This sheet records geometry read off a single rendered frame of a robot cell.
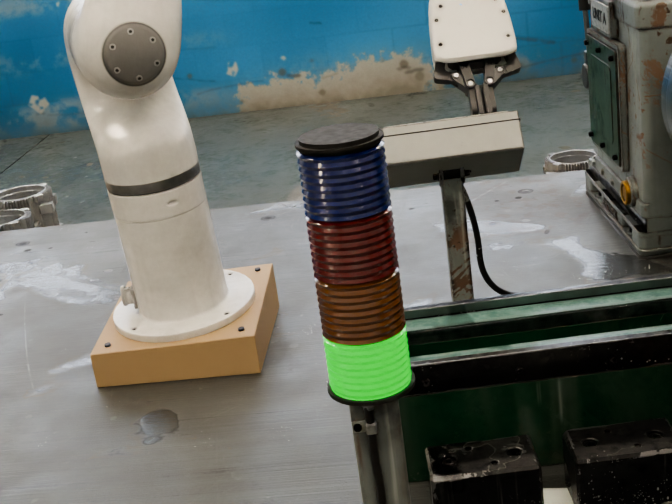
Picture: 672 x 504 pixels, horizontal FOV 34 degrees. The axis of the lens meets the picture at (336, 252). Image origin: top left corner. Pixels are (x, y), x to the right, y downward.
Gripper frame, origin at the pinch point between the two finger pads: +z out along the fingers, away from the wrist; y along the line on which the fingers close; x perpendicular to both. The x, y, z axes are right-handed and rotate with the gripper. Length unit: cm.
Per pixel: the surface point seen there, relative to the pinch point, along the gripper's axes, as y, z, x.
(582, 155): 62, -87, 225
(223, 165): -82, -175, 383
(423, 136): -8.0, 4.7, -3.5
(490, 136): -0.3, 5.8, -3.5
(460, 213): -4.5, 12.2, 3.4
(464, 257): -4.5, 16.6, 7.1
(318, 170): -19, 30, -54
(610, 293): 8.9, 27.2, -6.6
